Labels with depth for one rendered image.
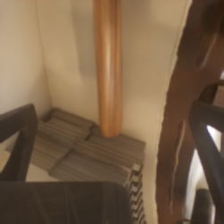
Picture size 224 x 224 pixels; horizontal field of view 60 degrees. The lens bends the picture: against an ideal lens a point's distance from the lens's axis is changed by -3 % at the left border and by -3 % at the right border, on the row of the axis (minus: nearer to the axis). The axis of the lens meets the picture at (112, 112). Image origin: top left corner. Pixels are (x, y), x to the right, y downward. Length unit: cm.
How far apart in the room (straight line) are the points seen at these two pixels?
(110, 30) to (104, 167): 15
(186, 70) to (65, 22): 14
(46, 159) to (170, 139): 15
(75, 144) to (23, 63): 12
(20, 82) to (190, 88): 20
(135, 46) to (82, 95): 10
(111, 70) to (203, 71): 9
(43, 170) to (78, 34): 16
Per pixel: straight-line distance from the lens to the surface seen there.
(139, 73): 22
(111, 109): 22
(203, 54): 20
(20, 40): 27
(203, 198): 30
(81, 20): 24
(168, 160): 28
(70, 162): 25
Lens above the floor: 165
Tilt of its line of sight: 47 degrees down
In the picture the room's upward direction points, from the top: 139 degrees counter-clockwise
